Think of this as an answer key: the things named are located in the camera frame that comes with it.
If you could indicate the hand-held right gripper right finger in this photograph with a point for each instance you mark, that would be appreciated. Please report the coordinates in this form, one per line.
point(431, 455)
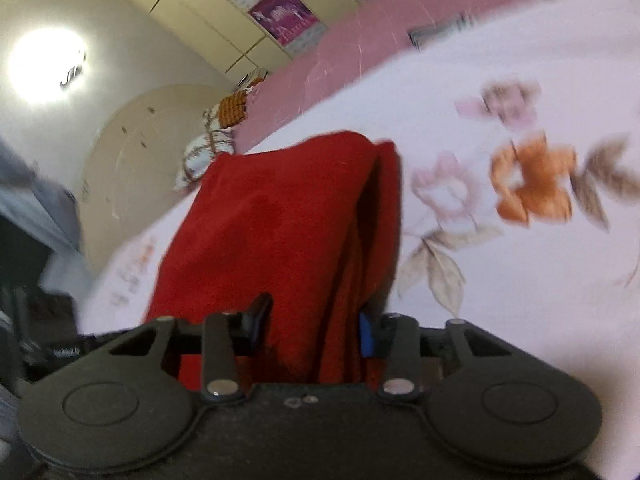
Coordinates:
point(367, 334)

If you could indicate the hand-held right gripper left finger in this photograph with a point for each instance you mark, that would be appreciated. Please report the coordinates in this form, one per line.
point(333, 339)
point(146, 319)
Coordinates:
point(260, 315)

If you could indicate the red knit sweater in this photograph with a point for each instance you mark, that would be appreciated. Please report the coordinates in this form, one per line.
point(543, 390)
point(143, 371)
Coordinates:
point(280, 240)

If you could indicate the grey hanging clothing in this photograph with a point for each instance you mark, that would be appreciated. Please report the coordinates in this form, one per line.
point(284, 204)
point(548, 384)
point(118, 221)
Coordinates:
point(35, 210)

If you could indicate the white brown patterned pillow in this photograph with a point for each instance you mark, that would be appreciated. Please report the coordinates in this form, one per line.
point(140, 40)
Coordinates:
point(211, 117)
point(202, 160)

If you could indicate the floral white bed sheet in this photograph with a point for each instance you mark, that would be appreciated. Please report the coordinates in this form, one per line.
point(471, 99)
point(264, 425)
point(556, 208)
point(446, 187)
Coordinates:
point(525, 285)

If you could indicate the cream curved headboard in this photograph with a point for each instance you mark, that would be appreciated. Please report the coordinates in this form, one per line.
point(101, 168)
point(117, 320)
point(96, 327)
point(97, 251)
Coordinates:
point(135, 160)

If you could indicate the orange checked pillow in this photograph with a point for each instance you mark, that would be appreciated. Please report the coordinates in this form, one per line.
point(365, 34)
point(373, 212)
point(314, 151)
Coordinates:
point(234, 105)

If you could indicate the pink bed sheet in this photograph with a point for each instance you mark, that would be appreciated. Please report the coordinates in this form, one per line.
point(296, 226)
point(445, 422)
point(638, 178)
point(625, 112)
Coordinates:
point(360, 55)

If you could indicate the cream wardrobe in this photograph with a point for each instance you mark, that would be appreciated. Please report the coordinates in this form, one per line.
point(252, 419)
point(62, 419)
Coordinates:
point(200, 15)

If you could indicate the small grey rectangular object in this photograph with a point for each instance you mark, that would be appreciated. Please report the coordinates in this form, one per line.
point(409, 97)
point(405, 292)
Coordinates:
point(440, 30)

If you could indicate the bright wall lamp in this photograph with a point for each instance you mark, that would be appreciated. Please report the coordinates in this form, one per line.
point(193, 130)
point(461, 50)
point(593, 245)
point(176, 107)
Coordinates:
point(45, 65)

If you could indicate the purple wall poster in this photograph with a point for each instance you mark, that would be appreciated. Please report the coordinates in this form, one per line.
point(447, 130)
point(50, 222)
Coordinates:
point(286, 15)

